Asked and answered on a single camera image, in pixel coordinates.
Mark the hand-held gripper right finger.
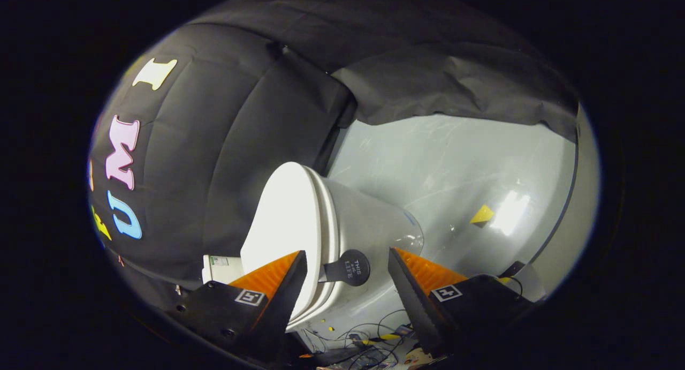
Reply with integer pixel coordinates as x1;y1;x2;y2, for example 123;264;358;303
388;247;536;358

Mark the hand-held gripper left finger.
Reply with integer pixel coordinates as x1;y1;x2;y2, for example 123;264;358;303
169;250;308;361

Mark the black round lid lifter tab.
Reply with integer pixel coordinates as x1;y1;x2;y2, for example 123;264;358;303
319;249;371;287

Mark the white box green label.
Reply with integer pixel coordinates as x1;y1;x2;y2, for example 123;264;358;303
202;254;245;285

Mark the yellow floor sticker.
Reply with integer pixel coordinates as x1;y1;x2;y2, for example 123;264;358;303
469;204;496;229

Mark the black backdrop cloth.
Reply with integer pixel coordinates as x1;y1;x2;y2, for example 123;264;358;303
88;0;581;307

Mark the tangle of black cables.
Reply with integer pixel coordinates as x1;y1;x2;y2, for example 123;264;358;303
305;308;423;370

